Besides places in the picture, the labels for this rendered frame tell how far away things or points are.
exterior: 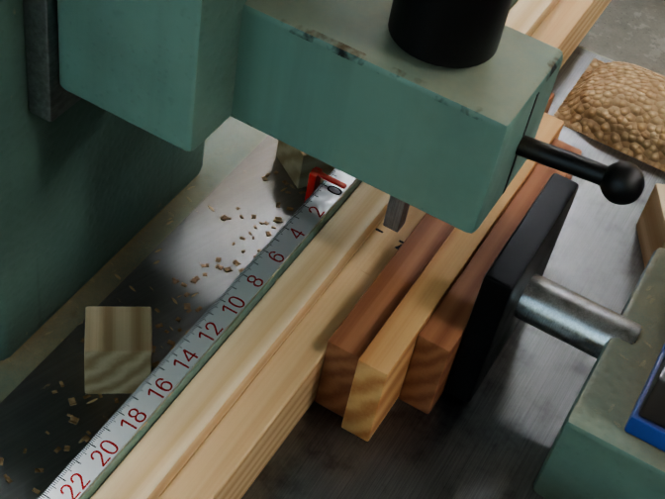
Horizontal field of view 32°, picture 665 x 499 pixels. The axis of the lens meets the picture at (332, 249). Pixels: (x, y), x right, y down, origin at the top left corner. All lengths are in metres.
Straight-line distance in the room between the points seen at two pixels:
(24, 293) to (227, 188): 0.20
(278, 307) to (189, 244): 0.24
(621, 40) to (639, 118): 1.78
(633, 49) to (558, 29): 1.74
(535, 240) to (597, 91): 0.25
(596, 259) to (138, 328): 0.27
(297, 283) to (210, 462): 0.11
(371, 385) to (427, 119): 0.13
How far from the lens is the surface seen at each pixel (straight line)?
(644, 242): 0.73
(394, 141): 0.54
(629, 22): 2.63
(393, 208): 0.61
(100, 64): 0.57
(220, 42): 0.54
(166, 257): 0.79
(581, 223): 0.73
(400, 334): 0.57
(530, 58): 0.55
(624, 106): 0.80
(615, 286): 0.71
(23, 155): 0.64
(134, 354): 0.69
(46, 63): 0.59
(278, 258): 0.59
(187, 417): 0.53
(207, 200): 0.83
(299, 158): 0.83
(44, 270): 0.71
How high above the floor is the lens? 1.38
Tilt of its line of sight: 46 degrees down
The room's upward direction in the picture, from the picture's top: 12 degrees clockwise
